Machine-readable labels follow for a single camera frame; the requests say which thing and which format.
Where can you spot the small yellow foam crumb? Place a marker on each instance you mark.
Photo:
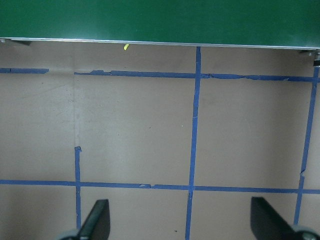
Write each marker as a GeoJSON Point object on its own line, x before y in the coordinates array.
{"type": "Point", "coordinates": [126, 47]}

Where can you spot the green conveyor belt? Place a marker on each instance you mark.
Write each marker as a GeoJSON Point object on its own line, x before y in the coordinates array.
{"type": "Point", "coordinates": [160, 20]}

